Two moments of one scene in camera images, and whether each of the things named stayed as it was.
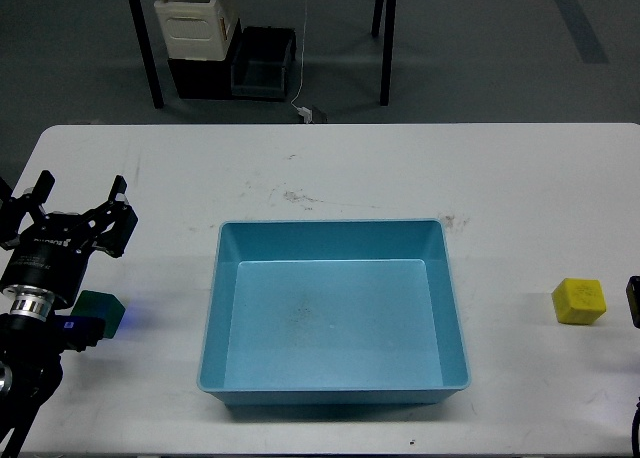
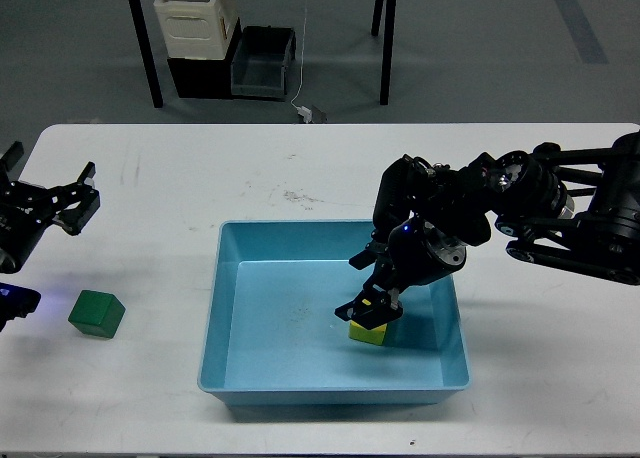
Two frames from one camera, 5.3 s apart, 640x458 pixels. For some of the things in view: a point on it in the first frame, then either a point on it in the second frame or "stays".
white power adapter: [308, 114] stays
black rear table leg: [378, 6] stays
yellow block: [578, 300] → [372, 336]
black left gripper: [52, 251] → [25, 213]
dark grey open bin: [258, 71] stays
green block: [102, 305] stays
